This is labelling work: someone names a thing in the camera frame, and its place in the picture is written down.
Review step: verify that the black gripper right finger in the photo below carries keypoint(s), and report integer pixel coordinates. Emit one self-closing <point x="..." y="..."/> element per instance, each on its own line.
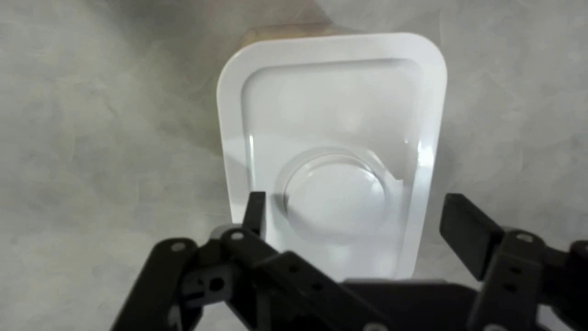
<point x="520" y="276"/>

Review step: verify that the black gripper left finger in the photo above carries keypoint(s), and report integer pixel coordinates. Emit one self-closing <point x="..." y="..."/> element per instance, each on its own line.
<point x="269" y="287"/>

